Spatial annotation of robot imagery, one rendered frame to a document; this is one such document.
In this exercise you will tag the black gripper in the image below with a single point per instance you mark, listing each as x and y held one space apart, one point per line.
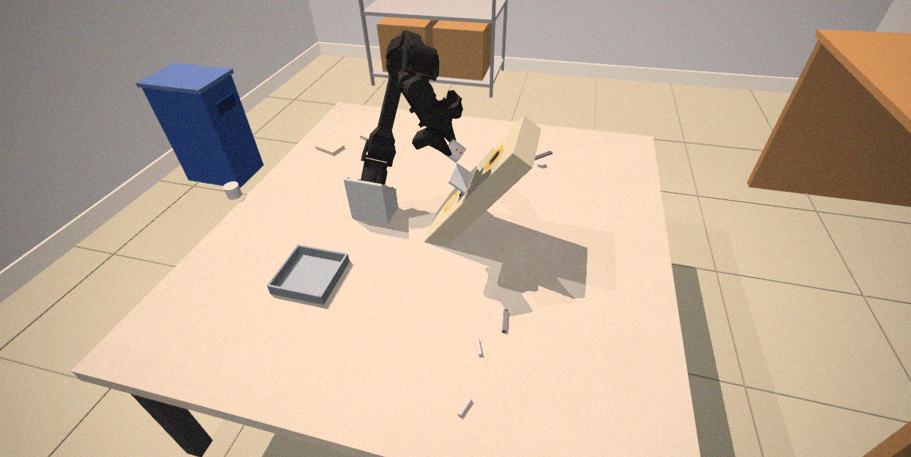
433 135

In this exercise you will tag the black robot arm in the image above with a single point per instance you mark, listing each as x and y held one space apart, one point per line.
410 65

